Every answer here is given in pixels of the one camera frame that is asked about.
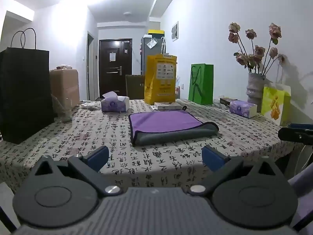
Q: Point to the green paper bag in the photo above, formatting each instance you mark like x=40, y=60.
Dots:
x=200, y=85

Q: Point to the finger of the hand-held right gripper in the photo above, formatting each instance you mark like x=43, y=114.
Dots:
x=302, y=125
x=293, y=135

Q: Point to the purple tissue pack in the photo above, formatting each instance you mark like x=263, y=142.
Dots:
x=242, y=109

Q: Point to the dark flat box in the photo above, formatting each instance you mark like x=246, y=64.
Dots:
x=227, y=100

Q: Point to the white and lime gift bag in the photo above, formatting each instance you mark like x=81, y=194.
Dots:
x=273, y=105

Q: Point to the dark brown entrance door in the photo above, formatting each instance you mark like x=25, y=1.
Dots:
x=115, y=78

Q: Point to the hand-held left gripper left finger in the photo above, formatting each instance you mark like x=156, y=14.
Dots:
x=99, y=156

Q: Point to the hanging white umbrella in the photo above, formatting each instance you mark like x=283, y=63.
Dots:
x=163, y=45

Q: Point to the grey interior door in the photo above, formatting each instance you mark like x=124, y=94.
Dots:
x=90, y=73

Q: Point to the crumpled white tissue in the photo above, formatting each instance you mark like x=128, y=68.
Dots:
x=90, y=106

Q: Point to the grey textured vase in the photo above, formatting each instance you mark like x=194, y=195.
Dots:
x=254, y=90

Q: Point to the pink bundle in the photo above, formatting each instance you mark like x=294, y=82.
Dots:
x=64, y=66

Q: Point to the grey refrigerator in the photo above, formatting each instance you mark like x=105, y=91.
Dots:
x=146, y=58

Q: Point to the black paper bag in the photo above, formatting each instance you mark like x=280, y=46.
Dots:
x=24, y=90

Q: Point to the dried rose bouquet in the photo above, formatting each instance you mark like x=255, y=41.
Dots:
x=275, y=30

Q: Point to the white paper notice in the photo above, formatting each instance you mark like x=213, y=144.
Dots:
x=112, y=56

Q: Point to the flat white box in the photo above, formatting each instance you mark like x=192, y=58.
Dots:
x=168, y=106

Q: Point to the brown suitcase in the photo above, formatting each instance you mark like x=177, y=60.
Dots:
x=64, y=85

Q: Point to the person's purple clothing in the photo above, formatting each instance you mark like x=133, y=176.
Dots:
x=303, y=195

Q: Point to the yellow and black box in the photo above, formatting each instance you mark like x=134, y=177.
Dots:
x=156, y=33

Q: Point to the framed wall picture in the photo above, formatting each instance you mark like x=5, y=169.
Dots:
x=175, y=31

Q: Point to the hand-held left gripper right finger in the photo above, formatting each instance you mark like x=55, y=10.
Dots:
x=213, y=157

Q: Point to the yellow paper bag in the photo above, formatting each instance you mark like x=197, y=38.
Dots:
x=159, y=78

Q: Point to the clear glass cup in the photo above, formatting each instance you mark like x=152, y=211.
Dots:
x=64, y=115

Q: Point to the purple tissue box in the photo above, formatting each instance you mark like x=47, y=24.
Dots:
x=115, y=105

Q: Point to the brown cardboard box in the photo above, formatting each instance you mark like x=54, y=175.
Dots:
x=134, y=88

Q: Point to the purple and grey towel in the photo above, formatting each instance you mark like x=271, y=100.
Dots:
x=161, y=122

